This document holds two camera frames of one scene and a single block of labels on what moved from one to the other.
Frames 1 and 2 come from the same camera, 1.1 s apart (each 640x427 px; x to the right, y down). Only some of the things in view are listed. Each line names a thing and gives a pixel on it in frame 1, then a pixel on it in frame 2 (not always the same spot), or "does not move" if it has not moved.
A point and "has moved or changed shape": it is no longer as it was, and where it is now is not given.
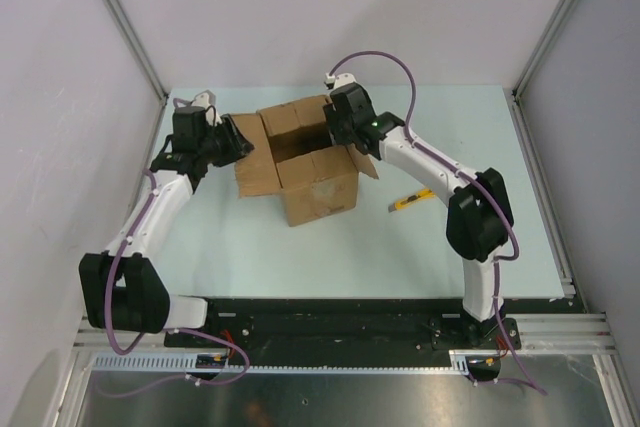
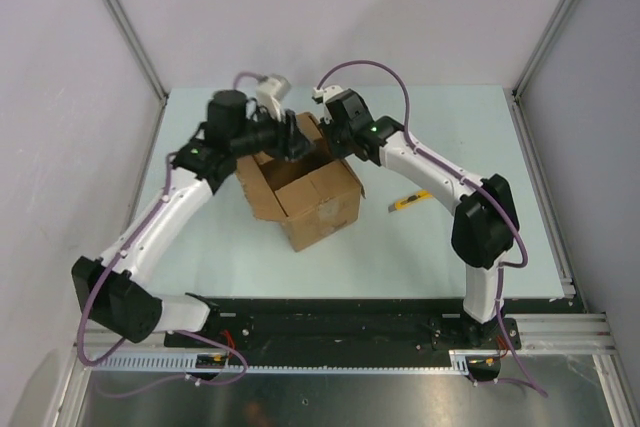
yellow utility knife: x=418 y=197 does not move
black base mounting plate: x=404 y=324 does not move
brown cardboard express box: x=294 y=153 has moved or changed shape
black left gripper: x=238 y=145 to x=289 y=142
